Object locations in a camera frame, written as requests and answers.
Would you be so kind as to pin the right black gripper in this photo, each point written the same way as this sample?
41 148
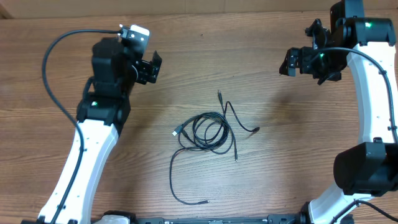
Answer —
303 56

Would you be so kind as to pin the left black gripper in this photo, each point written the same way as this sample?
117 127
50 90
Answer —
147 70

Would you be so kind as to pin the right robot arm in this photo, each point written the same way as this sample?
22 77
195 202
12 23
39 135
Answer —
366 46

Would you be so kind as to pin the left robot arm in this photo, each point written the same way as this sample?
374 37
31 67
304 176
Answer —
100 117

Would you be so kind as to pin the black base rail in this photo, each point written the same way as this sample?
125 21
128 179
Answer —
123 217

